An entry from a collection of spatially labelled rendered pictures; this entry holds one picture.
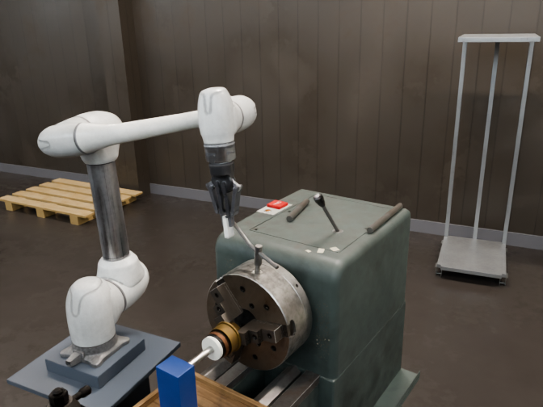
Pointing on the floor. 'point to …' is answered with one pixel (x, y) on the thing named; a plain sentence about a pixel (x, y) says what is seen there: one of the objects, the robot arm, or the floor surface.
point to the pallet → (66, 202)
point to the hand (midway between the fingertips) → (228, 226)
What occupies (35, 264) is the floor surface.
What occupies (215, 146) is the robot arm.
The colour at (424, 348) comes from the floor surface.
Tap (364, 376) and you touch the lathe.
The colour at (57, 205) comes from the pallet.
